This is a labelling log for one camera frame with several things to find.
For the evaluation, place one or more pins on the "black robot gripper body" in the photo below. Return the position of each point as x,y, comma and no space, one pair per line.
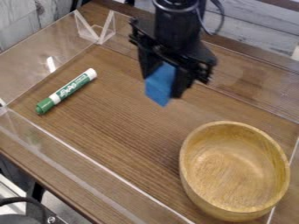
175,32

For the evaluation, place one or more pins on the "brown wooden bowl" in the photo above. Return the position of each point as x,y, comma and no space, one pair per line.
234,170

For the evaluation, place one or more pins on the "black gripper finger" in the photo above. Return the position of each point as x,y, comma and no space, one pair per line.
184,77
150,60

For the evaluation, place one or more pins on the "blue rectangular block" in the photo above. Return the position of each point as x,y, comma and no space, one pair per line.
158,84

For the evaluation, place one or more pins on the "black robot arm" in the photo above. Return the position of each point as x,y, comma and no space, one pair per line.
172,56

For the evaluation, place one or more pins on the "green Expo marker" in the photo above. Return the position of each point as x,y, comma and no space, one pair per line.
66,91

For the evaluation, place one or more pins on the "black metal table leg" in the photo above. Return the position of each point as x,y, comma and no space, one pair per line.
38,192

